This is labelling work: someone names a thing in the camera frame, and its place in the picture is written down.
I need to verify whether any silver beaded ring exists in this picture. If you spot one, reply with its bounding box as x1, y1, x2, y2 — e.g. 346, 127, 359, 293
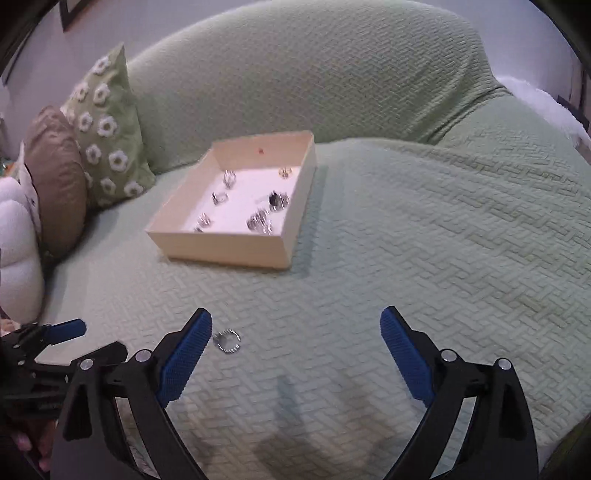
212, 327, 243, 355

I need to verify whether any pearl flower earring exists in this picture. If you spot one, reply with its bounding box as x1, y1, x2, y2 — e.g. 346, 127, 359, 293
193, 213, 213, 232

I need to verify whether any silver crystal cluster ring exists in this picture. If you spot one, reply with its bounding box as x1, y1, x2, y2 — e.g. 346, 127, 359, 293
245, 209, 275, 236

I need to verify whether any black rose chain earring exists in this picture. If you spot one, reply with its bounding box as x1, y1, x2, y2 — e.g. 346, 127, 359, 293
267, 191, 290, 212

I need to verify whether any person's left hand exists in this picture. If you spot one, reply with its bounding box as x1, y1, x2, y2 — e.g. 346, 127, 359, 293
11, 418, 57, 473

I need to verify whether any white puffy cushion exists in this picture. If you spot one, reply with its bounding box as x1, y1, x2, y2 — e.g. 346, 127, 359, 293
1, 145, 45, 324

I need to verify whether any brown pillow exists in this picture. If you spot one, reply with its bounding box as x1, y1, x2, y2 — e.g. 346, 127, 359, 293
20, 106, 88, 261

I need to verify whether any cream cardboard tray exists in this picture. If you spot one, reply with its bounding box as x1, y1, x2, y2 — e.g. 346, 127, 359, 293
146, 131, 317, 270

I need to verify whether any green daisy pillow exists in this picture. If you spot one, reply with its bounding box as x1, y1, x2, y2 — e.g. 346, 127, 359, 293
60, 44, 155, 210

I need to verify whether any green textured sofa cover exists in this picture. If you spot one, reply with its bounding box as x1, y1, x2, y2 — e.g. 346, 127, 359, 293
43, 1, 590, 479

